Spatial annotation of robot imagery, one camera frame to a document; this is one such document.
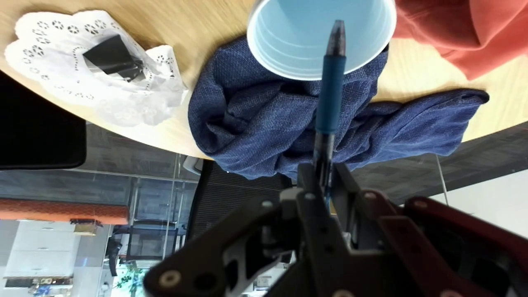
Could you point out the orange cloth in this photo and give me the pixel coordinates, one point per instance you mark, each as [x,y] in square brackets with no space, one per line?
[484,39]

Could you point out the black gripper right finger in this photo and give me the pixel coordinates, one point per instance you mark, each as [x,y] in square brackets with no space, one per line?
[418,248]

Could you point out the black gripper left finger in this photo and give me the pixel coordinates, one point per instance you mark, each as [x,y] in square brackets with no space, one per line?
[314,242]

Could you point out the red orange bench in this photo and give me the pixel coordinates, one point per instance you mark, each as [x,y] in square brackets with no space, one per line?
[60,214]

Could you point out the light blue plastic cup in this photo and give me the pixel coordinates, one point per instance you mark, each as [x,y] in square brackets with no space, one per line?
[307,39]

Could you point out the dark blue cloth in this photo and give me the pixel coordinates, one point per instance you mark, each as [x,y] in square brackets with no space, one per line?
[258,121]

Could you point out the small black object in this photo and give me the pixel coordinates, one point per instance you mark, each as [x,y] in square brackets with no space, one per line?
[60,72]

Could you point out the blue pen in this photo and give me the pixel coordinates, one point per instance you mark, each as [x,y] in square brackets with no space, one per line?
[332,93]

